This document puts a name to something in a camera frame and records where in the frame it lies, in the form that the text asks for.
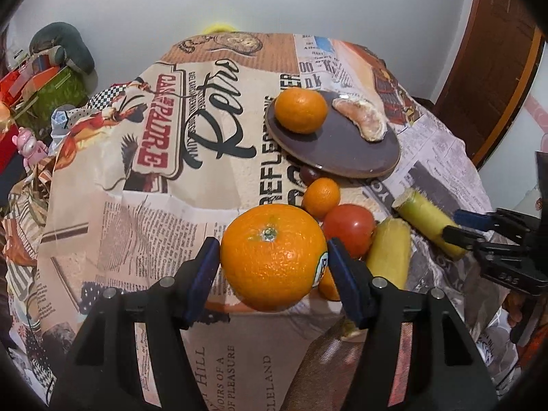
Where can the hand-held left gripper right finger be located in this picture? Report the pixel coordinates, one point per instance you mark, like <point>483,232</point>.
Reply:
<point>342,276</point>

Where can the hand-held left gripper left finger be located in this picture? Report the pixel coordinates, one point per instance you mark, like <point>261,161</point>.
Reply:
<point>203,280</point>

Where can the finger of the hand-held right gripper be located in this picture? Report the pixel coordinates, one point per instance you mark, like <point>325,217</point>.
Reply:
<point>475,219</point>
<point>462,236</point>

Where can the small mandarin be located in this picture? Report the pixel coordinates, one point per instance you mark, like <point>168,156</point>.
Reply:
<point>321,197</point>
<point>329,287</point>

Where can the red tomato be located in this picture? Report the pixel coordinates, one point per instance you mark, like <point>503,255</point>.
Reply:
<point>349,227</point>

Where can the large orange with sticker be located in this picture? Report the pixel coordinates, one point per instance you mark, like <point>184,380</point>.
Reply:
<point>269,261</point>

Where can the dark brown date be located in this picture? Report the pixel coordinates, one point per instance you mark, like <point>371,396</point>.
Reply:
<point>309,174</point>

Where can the dark round plate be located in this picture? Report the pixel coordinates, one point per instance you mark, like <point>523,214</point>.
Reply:
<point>338,145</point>

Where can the printed newspaper-style tablecloth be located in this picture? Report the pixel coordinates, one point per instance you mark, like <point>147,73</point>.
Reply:
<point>141,231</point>

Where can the white plastic bag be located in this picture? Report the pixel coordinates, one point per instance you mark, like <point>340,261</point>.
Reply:
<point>496,342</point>

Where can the heart-patterned sliding door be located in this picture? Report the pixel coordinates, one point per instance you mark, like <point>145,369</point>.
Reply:
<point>537,111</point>

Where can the peeled orange segments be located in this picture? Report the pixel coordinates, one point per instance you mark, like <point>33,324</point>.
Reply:
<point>364,117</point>

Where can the brown wooden door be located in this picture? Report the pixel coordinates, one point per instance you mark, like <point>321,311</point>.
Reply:
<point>492,51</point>

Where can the medium orange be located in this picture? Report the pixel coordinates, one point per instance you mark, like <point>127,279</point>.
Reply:
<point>299,109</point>

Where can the crumpled white-blue cloth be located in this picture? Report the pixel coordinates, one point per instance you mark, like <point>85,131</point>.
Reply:
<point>66,120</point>

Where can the dark storage box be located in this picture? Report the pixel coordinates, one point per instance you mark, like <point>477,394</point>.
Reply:
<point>10,180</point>

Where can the pink toy figure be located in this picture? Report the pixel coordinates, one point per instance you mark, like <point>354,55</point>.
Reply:
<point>31,147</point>

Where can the green storage box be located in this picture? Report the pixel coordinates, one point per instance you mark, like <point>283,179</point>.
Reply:
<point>60,96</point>

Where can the yellow foam tube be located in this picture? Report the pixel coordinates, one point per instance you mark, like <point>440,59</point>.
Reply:
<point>218,28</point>

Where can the orange cardboard box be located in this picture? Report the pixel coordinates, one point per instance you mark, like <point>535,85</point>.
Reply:
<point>45,75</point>

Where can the red gift bags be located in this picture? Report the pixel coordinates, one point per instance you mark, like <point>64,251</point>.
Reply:
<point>17,83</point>

